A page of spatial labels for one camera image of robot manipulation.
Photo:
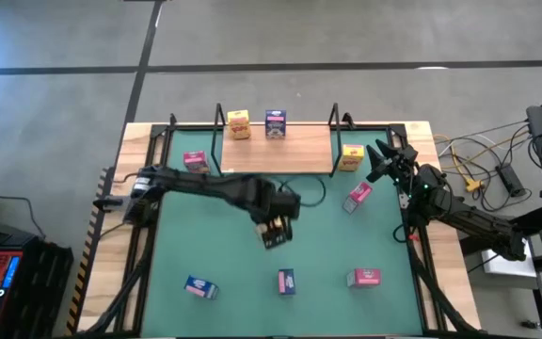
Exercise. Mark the wooden shelf with black frame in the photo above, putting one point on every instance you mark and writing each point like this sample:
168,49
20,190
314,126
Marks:
275,155

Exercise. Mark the black metal table frame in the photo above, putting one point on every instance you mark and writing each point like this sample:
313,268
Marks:
159,131

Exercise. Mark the small black floor object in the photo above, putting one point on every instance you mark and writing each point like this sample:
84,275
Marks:
530,324

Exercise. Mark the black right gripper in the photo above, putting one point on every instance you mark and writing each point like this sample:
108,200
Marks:
403,165

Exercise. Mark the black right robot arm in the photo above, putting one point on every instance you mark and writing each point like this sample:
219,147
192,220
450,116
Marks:
468,219

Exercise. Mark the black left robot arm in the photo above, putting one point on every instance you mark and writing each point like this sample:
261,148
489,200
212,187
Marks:
196,184

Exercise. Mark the yellow black hazard tape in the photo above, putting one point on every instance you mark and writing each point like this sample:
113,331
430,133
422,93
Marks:
82,278

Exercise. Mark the silver mounting bracket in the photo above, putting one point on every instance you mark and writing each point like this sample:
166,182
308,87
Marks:
403,200

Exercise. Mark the green table mat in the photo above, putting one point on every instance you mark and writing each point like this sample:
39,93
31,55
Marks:
205,254

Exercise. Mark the black plastic crate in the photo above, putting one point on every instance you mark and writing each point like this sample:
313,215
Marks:
40,287

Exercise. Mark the white paper sheet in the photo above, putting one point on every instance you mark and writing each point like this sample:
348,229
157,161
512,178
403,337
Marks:
511,268

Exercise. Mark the pink Raisin Bran cereal box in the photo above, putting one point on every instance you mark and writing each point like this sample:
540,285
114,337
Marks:
364,278
196,162
357,197

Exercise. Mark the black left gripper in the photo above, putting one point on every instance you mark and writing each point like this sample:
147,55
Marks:
275,202

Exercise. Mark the blue Frosted Flakes cereal box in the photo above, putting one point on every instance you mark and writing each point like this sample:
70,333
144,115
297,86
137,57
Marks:
287,282
201,287
275,124

